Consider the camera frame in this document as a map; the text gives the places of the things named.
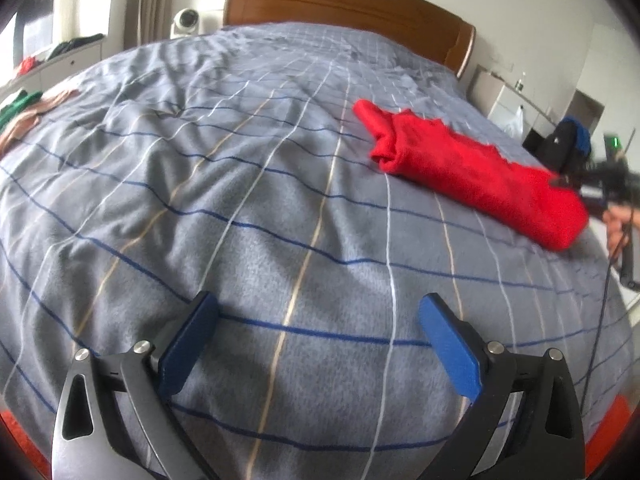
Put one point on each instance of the wooden headboard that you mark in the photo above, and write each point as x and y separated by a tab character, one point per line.
350	0

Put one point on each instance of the white drawer unit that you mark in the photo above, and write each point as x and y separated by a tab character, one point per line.
60	65

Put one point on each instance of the white plastic bag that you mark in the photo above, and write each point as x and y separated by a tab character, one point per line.
514	122

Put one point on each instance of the blue garment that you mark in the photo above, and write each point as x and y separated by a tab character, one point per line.
583	137

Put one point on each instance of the dark green clothes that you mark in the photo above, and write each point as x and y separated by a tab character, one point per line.
75	45

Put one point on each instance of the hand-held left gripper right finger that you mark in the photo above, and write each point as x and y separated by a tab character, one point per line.
450	345

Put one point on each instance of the window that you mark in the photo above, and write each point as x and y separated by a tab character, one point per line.
30	15

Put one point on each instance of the small red cloth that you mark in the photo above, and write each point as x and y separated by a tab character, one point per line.
27	65

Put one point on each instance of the pink cloth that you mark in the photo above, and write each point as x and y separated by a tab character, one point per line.
42	110

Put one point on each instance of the beige curtain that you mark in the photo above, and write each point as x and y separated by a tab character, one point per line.
150	0

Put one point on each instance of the bright green cloth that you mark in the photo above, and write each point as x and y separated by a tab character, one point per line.
17	104

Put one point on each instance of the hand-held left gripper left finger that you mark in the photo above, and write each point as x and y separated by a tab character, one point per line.
190	340

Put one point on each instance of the white cabinet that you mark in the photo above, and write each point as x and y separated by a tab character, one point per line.
492	92

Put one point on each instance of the small white fan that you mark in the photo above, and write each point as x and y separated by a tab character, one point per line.
186	20

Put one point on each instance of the black jacket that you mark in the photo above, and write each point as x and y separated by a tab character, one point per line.
559	149

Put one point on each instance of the red towel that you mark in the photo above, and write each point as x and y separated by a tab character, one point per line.
475	175

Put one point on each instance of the grey checked blanket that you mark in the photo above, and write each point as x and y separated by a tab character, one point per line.
250	185

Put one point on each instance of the person's right hand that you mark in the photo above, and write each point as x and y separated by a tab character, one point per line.
614	220

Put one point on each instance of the orange rug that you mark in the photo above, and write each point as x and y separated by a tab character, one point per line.
607	425

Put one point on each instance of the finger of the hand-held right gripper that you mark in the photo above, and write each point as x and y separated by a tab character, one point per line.
570	180

